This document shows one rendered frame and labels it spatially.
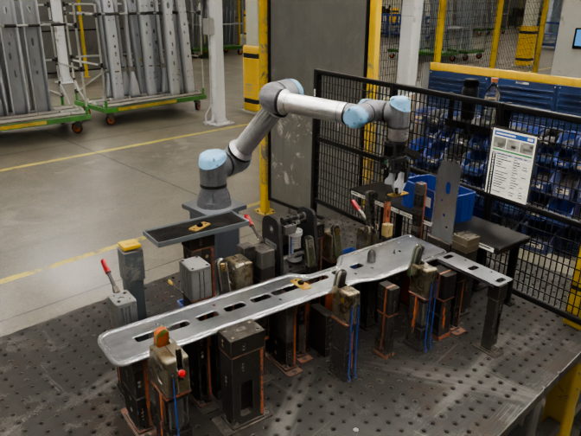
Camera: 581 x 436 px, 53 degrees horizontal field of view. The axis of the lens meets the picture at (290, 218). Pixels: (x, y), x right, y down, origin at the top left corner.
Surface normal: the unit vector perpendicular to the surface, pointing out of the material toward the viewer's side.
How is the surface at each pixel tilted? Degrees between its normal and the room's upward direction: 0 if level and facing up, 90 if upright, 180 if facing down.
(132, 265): 90
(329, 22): 89
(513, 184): 90
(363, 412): 0
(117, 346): 0
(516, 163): 90
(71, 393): 0
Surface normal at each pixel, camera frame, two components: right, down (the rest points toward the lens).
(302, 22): -0.74, 0.23
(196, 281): 0.58, 0.31
